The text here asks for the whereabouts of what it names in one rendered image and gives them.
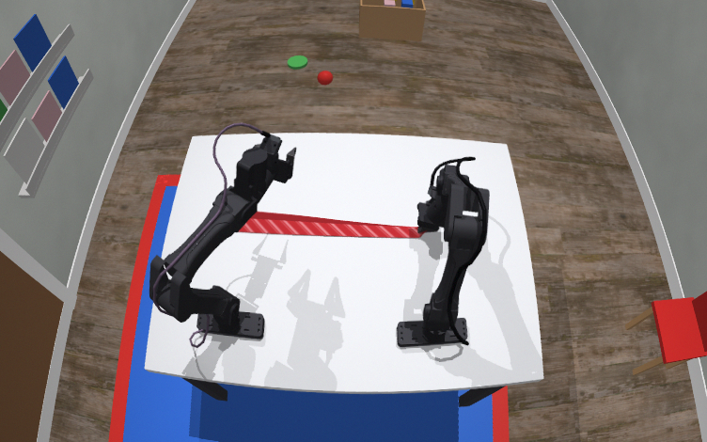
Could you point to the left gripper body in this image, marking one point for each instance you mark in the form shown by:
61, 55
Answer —
277, 169

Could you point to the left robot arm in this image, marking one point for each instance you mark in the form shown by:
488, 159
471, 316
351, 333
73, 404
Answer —
240, 205

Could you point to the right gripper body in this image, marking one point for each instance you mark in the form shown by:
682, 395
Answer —
430, 218

